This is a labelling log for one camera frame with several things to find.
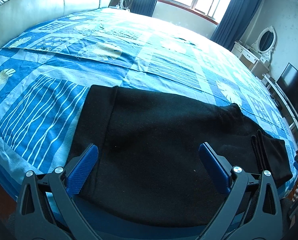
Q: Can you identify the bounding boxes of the black pants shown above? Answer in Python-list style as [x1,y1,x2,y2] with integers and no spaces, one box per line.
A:
[68,85,292,227]

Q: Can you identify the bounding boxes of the white tv cabinet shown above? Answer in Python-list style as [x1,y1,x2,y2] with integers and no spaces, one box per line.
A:
[262,74,298,148]

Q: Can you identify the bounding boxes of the black flat screen television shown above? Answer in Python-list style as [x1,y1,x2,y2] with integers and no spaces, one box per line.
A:
[276,63,298,118]

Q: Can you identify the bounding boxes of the white vanity dresser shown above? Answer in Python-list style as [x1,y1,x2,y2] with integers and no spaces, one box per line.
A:
[231,41,270,80]

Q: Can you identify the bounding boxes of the blue patterned bed sheet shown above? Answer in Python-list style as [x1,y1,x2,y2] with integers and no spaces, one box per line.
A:
[0,6,298,240]

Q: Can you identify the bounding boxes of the oval vanity mirror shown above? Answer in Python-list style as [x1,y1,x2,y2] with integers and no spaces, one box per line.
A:
[251,25,277,62]

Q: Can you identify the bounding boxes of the right blue curtain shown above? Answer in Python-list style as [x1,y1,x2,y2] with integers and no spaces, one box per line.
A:
[210,0,262,50]

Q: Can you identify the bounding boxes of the white box fan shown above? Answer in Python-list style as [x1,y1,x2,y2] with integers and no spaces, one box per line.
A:
[118,0,133,10]

